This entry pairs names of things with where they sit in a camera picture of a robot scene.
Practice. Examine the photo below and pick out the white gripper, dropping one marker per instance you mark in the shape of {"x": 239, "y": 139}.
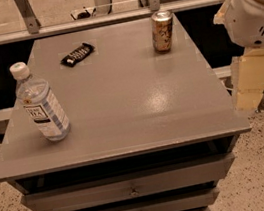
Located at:
{"x": 248, "y": 19}

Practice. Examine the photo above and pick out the clear plastic water bottle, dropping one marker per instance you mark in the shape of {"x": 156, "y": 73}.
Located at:
{"x": 38, "y": 100}

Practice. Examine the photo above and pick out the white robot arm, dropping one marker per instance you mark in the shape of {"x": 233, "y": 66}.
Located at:
{"x": 244, "y": 22}

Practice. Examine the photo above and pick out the black rxbar chocolate wrapper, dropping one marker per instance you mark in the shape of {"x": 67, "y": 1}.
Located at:
{"x": 77, "y": 55}

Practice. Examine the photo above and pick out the gold drink can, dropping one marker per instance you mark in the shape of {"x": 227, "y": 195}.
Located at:
{"x": 161, "y": 23}

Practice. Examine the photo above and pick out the grey drawer cabinet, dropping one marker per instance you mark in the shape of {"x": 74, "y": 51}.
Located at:
{"x": 131, "y": 109}

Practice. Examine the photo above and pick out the top grey drawer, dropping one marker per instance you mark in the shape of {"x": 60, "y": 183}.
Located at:
{"x": 130, "y": 186}

